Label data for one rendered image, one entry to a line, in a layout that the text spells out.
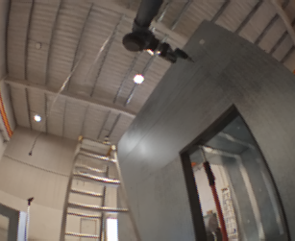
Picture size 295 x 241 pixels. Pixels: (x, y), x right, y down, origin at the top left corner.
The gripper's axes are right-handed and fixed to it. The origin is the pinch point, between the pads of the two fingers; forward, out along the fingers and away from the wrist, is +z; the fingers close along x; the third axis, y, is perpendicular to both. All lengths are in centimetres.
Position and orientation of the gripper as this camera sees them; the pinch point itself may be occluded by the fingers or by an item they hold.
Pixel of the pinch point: (174, 56)
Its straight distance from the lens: 128.2
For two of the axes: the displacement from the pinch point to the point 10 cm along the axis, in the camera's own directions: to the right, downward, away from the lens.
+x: -3.3, 9.4, 0.9
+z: 8.8, 2.7, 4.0
